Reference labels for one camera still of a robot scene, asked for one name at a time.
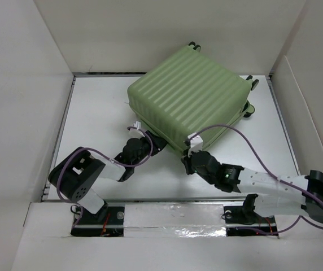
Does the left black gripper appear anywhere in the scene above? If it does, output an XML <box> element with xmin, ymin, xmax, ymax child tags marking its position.
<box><xmin>132</xmin><ymin>131</ymin><xmax>168</xmax><ymax>168</ymax></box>

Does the green suitcase blue lining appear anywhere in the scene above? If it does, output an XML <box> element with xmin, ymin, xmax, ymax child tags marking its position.
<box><xmin>127</xmin><ymin>42</ymin><xmax>259</xmax><ymax>154</ymax></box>

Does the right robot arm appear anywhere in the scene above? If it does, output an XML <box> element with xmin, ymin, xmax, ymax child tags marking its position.
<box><xmin>181</xmin><ymin>151</ymin><xmax>323</xmax><ymax>224</ymax></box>

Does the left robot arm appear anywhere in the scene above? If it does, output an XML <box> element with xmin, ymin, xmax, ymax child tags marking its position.
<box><xmin>48</xmin><ymin>130</ymin><xmax>168</xmax><ymax>225</ymax></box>

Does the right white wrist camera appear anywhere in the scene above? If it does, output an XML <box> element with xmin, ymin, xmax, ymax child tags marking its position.
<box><xmin>184</xmin><ymin>133</ymin><xmax>203</xmax><ymax>157</ymax></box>

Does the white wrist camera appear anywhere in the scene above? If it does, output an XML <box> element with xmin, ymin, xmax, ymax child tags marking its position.
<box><xmin>184</xmin><ymin>133</ymin><xmax>203</xmax><ymax>157</ymax></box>
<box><xmin>128</xmin><ymin>121</ymin><xmax>142</xmax><ymax>134</ymax></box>

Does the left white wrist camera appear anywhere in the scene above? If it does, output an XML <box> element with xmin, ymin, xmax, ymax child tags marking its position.
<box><xmin>128</xmin><ymin>121</ymin><xmax>142</xmax><ymax>134</ymax></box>

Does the metal base rail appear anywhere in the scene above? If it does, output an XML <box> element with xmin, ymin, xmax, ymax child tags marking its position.
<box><xmin>70</xmin><ymin>200</ymin><xmax>277</xmax><ymax>238</ymax></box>

